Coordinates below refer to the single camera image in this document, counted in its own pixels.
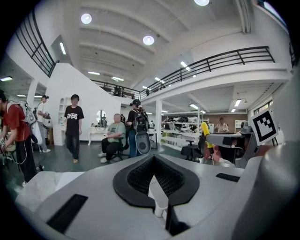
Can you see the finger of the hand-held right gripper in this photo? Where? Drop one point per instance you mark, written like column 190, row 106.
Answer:
column 218, row 139

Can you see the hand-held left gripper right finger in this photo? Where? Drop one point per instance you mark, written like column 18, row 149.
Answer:
column 206, row 187

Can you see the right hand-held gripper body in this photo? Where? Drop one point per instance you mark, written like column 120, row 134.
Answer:
column 264, row 127

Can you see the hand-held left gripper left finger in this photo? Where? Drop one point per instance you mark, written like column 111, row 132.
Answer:
column 105, row 187

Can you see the person's right forearm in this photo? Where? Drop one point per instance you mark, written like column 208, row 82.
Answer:
column 264, row 149

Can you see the white shelving rack with items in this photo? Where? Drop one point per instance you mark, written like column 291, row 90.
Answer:
column 173, row 140

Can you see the pink cloth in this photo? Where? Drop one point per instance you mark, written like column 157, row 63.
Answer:
column 216, row 153

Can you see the black office chair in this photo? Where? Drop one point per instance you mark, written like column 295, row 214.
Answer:
column 191, row 151
column 122, row 145

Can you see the white vanity desk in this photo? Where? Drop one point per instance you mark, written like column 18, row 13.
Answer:
column 96, row 130

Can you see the white support column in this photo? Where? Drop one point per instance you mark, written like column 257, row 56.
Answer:
column 158, row 122

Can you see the oval mirror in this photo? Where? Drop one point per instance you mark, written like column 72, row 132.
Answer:
column 98, row 114

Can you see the black balcony railing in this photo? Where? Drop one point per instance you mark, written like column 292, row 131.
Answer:
column 53, row 69
column 209, row 66

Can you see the white shelf unit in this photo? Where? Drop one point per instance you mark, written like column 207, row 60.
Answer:
column 62, row 110

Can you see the white backpack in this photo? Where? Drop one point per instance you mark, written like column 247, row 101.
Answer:
column 29, row 114

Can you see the round ceiling light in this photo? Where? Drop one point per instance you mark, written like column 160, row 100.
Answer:
column 148, row 40
column 201, row 2
column 86, row 18

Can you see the white tube light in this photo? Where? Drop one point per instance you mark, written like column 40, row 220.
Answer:
column 62, row 48

